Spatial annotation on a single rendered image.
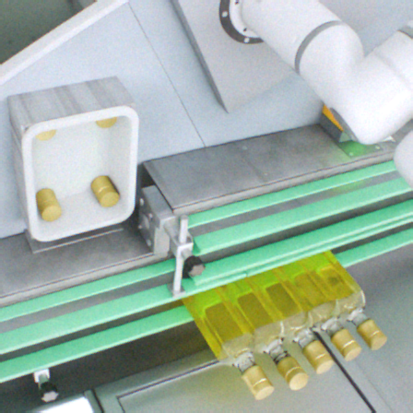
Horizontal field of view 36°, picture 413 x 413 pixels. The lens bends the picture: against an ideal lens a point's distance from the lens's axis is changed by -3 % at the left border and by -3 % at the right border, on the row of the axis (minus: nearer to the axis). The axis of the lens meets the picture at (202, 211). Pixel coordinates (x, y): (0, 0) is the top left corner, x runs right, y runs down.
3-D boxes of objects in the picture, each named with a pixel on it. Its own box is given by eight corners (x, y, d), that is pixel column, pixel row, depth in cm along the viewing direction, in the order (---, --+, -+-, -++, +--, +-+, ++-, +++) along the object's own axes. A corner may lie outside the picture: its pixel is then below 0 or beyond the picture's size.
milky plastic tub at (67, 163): (18, 210, 105) (32, 246, 100) (6, 96, 90) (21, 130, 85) (115, 186, 112) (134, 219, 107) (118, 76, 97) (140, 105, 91)
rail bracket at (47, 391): (17, 355, 110) (41, 418, 102) (13, 332, 106) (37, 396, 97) (39, 348, 112) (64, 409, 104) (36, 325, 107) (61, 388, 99)
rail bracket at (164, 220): (149, 265, 109) (182, 319, 101) (156, 189, 98) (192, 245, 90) (166, 260, 110) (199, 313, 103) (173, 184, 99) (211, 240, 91)
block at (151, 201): (134, 230, 112) (149, 257, 108) (135, 188, 106) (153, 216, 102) (152, 224, 114) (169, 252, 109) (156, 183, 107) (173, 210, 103)
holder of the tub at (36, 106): (21, 230, 109) (34, 262, 104) (6, 96, 90) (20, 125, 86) (113, 207, 116) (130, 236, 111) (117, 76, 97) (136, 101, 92)
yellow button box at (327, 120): (317, 122, 126) (338, 143, 122) (325, 89, 121) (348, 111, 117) (344, 115, 129) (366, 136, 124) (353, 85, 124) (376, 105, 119)
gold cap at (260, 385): (239, 381, 101) (253, 403, 98) (242, 369, 99) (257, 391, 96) (258, 373, 102) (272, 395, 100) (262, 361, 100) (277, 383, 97)
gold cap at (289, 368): (276, 376, 102) (288, 393, 98) (277, 359, 100) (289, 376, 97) (295, 370, 103) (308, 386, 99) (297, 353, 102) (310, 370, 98)
